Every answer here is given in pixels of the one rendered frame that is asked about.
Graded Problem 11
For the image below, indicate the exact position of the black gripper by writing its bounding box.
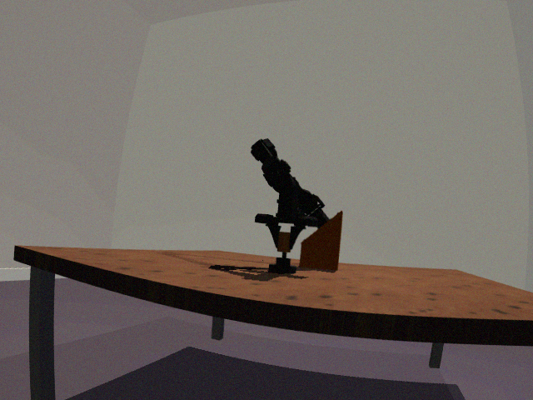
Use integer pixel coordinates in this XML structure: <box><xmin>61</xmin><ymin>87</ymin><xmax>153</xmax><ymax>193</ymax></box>
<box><xmin>255</xmin><ymin>197</ymin><xmax>318</xmax><ymax>249</ymax></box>

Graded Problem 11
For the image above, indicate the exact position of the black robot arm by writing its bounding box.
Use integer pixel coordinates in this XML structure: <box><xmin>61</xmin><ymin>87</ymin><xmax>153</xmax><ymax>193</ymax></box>
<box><xmin>251</xmin><ymin>138</ymin><xmax>331</xmax><ymax>230</ymax></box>

